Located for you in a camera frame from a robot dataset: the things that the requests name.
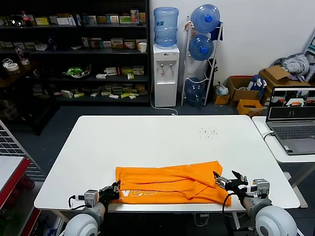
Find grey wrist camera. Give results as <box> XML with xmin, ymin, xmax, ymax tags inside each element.
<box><xmin>246</xmin><ymin>178</ymin><xmax>270</xmax><ymax>198</ymax></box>
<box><xmin>83</xmin><ymin>189</ymin><xmax>99</xmax><ymax>206</ymax></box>

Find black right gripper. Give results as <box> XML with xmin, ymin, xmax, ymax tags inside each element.
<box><xmin>213</xmin><ymin>170</ymin><xmax>249</xmax><ymax>197</ymax></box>

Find grey clothes pile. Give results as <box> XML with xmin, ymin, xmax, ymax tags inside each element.
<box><xmin>273</xmin><ymin>53</ymin><xmax>311</xmax><ymax>82</ymax></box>

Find grey laptop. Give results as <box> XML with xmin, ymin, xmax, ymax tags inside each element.
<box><xmin>266</xmin><ymin>86</ymin><xmax>315</xmax><ymax>156</ymax></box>

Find small white table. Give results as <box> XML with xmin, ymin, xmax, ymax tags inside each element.
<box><xmin>251</xmin><ymin>115</ymin><xmax>315</xmax><ymax>209</ymax></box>

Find wide white box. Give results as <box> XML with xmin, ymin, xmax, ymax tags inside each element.
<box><xmin>57</xmin><ymin>17</ymin><xmax>75</xmax><ymax>26</ymax></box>

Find orange t-shirt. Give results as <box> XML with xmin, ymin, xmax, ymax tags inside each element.
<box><xmin>115</xmin><ymin>160</ymin><xmax>232</xmax><ymax>207</ymax></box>

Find blue white bag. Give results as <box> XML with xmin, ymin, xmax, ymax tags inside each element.
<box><xmin>246</xmin><ymin>74</ymin><xmax>269</xmax><ymax>93</ymax></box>

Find pale pink cloth strip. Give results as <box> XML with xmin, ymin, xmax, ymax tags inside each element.
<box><xmin>185</xmin><ymin>21</ymin><xmax>196</xmax><ymax>37</ymax></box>

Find orange cardboard box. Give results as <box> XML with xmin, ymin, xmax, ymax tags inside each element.
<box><xmin>236</xmin><ymin>99</ymin><xmax>264</xmax><ymax>118</ymax></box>

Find open brown cardboard box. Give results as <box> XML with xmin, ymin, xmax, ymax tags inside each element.
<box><xmin>226</xmin><ymin>75</ymin><xmax>262</xmax><ymax>107</ymax></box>

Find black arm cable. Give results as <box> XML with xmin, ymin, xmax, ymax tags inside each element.
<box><xmin>68</xmin><ymin>194</ymin><xmax>86</xmax><ymax>211</ymax></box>
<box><xmin>220</xmin><ymin>191</ymin><xmax>235</xmax><ymax>236</ymax></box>

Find labelled blue water jug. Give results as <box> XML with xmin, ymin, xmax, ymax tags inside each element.
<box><xmin>153</xmin><ymin>6</ymin><xmax>180</xmax><ymax>49</ymax></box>

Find dark glass bowl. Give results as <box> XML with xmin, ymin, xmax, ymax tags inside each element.
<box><xmin>9</xmin><ymin>15</ymin><xmax>25</xmax><ymax>27</ymax></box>

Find red-edged white cart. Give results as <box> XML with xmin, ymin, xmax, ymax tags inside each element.
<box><xmin>0</xmin><ymin>155</ymin><xmax>43</xmax><ymax>236</ymax></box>

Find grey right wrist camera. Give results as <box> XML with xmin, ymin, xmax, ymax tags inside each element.
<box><xmin>246</xmin><ymin>178</ymin><xmax>270</xmax><ymax>198</ymax></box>

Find white wire jug rack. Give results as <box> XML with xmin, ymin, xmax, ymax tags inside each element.
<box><xmin>181</xmin><ymin>16</ymin><xmax>224</xmax><ymax>107</ymax></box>

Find white plastic bag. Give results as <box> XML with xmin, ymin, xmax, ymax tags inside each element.
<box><xmin>215</xmin><ymin>82</ymin><xmax>230</xmax><ymax>97</ymax></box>

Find white folding stool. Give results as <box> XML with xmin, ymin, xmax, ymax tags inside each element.
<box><xmin>305</xmin><ymin>31</ymin><xmax>315</xmax><ymax>74</ymax></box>

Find black shelving unit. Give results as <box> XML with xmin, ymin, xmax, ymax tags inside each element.
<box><xmin>0</xmin><ymin>0</ymin><xmax>151</xmax><ymax>107</ymax></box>

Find dark wooden desk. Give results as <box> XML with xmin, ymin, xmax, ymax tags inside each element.
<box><xmin>0</xmin><ymin>60</ymin><xmax>61</xmax><ymax>136</ymax></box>

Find yellow tan medicine box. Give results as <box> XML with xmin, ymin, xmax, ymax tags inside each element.
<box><xmin>111</xmin><ymin>37</ymin><xmax>125</xmax><ymax>49</ymax></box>

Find bowl with green packets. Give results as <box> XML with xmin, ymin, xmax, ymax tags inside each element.
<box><xmin>62</xmin><ymin>64</ymin><xmax>93</xmax><ymax>79</ymax></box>

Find white laptop cable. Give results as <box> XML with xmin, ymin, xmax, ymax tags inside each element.
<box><xmin>261</xmin><ymin>131</ymin><xmax>275</xmax><ymax>142</ymax></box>

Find white tape roll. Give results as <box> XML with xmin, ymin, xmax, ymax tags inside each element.
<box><xmin>5</xmin><ymin>63</ymin><xmax>19</xmax><ymax>74</ymax></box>

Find tall pink box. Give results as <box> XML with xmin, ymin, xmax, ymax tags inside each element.
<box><xmin>130</xmin><ymin>9</ymin><xmax>140</xmax><ymax>24</ymax></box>

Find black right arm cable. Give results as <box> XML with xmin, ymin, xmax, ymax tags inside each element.
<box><xmin>220</xmin><ymin>191</ymin><xmax>235</xmax><ymax>236</ymax></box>

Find yellow cardboard box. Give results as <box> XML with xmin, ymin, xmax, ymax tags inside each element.
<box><xmin>213</xmin><ymin>93</ymin><xmax>231</xmax><ymax>105</ymax></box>

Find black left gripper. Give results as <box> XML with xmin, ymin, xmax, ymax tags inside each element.
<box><xmin>98</xmin><ymin>180</ymin><xmax>122</xmax><ymax>204</ymax></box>

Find cola bottle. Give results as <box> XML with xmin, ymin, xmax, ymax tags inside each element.
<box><xmin>21</xmin><ymin>10</ymin><xmax>33</xmax><ymax>28</ymax></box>

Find white wire grid panel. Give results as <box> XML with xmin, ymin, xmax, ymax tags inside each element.
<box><xmin>0</xmin><ymin>119</ymin><xmax>46</xmax><ymax>181</ymax></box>

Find white power cable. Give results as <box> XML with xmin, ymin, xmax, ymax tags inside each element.
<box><xmin>150</xmin><ymin>81</ymin><xmax>179</xmax><ymax>116</ymax></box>

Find dark blue bottle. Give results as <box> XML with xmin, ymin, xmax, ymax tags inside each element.
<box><xmin>47</xmin><ymin>36</ymin><xmax>57</xmax><ymax>51</ymax></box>

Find white water dispenser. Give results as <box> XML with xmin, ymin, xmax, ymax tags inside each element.
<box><xmin>153</xmin><ymin>44</ymin><xmax>181</xmax><ymax>108</ymax></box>

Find large brown cardboard box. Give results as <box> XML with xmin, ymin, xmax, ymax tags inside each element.
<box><xmin>258</xmin><ymin>65</ymin><xmax>315</xmax><ymax>106</ymax></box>

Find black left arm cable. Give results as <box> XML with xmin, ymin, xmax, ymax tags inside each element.
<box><xmin>68</xmin><ymin>194</ymin><xmax>86</xmax><ymax>211</ymax></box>

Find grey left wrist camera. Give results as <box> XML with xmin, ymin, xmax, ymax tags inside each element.
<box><xmin>83</xmin><ymin>189</ymin><xmax>99</xmax><ymax>206</ymax></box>

